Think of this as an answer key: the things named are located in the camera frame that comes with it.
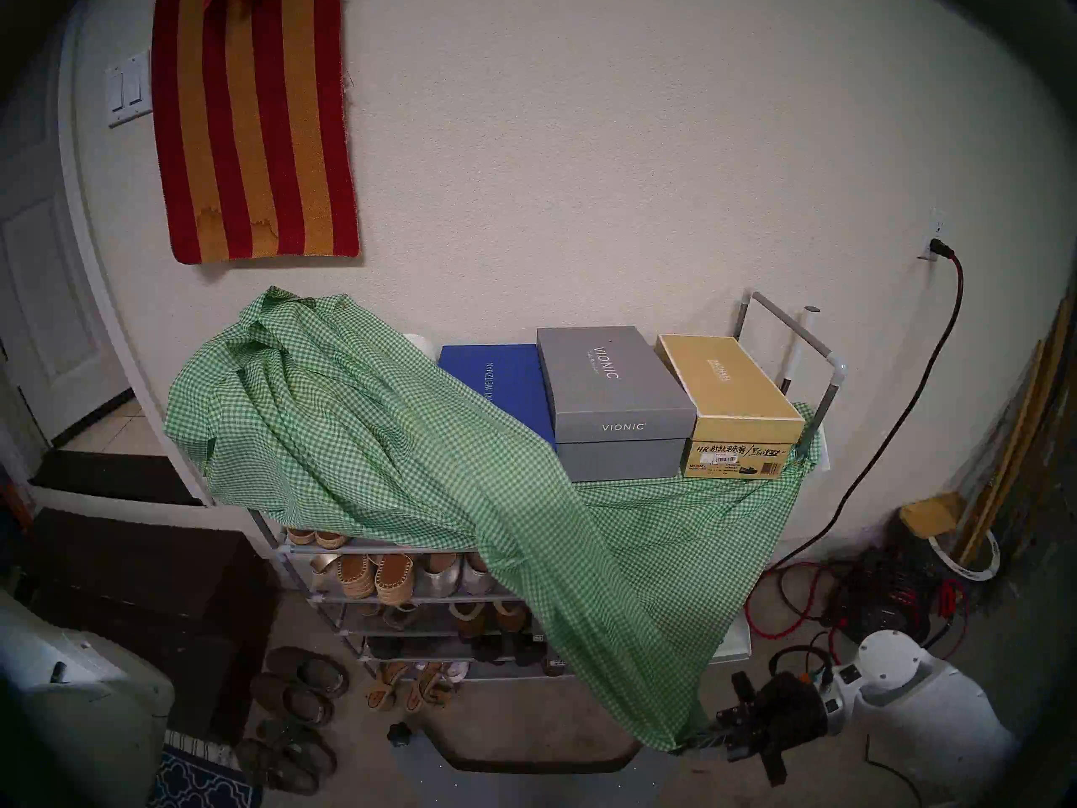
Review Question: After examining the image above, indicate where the tan woven espadrille shoe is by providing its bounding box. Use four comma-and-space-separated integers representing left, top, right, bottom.
373, 555, 416, 607
335, 554, 377, 601

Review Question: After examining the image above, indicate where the white plastic pipe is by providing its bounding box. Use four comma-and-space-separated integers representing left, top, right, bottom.
778, 306, 821, 395

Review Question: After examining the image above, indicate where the red yellow striped wall rug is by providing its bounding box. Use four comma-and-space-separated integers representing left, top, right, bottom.
151, 0, 361, 265

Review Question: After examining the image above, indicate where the brown clog slipper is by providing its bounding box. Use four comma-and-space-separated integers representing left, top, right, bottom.
266, 646, 350, 698
251, 672, 333, 727

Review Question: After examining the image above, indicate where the white rimmed bucket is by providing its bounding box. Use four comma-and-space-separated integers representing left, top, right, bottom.
930, 529, 1002, 582

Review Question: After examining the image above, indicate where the large grey Vionic shoebox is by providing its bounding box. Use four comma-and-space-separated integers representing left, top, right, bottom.
537, 326, 699, 483

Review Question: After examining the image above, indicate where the green white gingham cloth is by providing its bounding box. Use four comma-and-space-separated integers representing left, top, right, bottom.
164, 286, 821, 752

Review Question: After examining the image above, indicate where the gold shoebox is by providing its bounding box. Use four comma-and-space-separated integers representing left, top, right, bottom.
655, 334, 807, 480

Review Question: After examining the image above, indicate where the yellow cardboard piece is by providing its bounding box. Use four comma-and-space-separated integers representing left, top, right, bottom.
900, 492, 967, 540

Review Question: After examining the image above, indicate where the pale wooden slat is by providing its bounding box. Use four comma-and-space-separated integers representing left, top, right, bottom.
959, 297, 1077, 563

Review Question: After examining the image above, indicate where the grey robot base platform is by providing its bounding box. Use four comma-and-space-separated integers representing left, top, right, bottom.
387, 718, 691, 808

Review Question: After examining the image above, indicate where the red black power cable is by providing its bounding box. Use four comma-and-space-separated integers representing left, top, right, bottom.
745, 240, 968, 685

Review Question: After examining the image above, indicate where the blue Stuart Weitzman shoebox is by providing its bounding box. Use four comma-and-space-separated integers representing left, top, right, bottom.
438, 344, 558, 449

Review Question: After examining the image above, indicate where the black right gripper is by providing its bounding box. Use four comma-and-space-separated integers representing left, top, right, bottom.
683, 672, 830, 786

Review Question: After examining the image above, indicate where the olive strap sandal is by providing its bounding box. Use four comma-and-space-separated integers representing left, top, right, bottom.
237, 737, 321, 796
257, 718, 337, 778

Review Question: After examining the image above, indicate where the black shoe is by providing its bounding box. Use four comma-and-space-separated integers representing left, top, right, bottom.
471, 636, 548, 668

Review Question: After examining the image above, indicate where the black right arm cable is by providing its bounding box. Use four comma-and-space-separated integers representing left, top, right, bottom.
770, 645, 836, 689

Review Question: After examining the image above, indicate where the white light switch plate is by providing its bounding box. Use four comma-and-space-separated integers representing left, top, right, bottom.
105, 50, 154, 128

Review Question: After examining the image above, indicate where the black doorstep mat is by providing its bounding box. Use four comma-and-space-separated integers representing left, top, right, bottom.
29, 450, 203, 506

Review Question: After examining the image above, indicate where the dark brown chest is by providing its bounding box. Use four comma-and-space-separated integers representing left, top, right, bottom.
25, 512, 279, 740

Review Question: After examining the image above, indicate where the tan strappy sandal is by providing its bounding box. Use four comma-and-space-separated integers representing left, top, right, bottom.
406, 663, 455, 715
366, 662, 409, 713

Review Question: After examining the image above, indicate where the blue white patterned rug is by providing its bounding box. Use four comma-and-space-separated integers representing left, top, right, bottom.
147, 731, 262, 808

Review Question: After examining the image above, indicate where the grey tube shoe rack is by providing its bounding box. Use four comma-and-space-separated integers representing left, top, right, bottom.
252, 290, 846, 681

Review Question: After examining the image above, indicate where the white panel door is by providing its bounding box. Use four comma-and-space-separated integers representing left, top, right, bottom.
0, 99, 135, 445

